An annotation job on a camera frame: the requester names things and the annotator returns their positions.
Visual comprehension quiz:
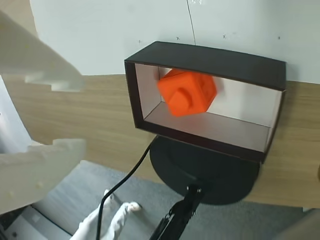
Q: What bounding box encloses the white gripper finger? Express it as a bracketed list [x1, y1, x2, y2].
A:
[0, 9, 85, 92]
[0, 75, 87, 216]

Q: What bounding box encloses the orange cube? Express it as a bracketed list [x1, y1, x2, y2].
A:
[157, 69, 218, 118]

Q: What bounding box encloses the dark brown open box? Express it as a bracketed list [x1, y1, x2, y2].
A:
[124, 41, 287, 165]

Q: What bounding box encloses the white paper sheet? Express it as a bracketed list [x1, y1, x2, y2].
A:
[29, 0, 197, 76]
[187, 0, 320, 84]

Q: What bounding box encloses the white crumpled cloth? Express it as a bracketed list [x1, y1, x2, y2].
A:
[72, 201, 142, 240]

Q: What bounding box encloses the black round lamp base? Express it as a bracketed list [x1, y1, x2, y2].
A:
[149, 134, 261, 206]

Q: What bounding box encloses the black lamp cable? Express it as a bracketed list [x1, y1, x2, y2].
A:
[95, 144, 151, 240]

